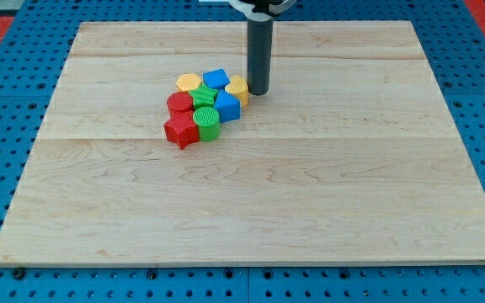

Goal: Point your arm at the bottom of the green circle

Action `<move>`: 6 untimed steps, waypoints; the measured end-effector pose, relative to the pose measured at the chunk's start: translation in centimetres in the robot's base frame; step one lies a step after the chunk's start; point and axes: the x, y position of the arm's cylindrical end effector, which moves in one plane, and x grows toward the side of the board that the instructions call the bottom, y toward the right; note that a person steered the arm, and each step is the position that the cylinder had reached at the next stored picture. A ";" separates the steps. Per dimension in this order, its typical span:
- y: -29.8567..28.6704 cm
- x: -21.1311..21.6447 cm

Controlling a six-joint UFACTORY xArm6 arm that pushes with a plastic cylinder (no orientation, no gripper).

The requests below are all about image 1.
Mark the blue triangle block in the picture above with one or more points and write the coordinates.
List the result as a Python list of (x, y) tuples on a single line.
[(228, 107)]

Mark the yellow heart block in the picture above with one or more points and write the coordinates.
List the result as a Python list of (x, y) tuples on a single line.
[(238, 88)]

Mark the green cylinder block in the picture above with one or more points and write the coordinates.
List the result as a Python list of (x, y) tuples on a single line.
[(207, 120)]

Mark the green star block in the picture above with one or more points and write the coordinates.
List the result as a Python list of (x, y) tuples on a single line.
[(203, 96)]

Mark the yellow hexagon block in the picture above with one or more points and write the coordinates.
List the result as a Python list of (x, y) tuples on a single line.
[(188, 81)]

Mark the red cylinder block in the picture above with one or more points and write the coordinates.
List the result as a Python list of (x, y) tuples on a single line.
[(180, 104)]

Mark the light wooden board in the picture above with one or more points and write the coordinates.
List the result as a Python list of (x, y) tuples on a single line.
[(352, 158)]

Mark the blue cube block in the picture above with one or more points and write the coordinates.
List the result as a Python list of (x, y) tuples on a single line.
[(216, 79)]

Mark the red star block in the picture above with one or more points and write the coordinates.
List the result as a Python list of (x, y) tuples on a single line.
[(181, 129)]

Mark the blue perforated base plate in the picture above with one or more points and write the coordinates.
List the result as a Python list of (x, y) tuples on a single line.
[(33, 53)]

